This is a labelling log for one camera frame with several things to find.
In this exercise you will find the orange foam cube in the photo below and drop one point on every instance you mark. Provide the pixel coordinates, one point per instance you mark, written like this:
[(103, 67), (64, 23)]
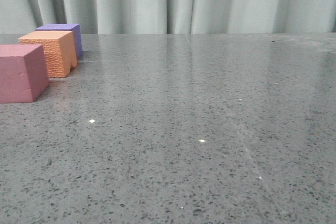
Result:
[(59, 50)]

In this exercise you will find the pale green curtain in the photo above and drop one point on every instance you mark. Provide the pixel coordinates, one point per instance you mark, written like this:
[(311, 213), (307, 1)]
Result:
[(171, 16)]

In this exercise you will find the purple foam cube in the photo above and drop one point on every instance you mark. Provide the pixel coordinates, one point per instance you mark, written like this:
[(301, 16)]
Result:
[(74, 28)]

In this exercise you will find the pink foam cube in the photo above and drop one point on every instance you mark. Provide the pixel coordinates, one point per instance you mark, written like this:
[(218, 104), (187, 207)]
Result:
[(23, 73)]

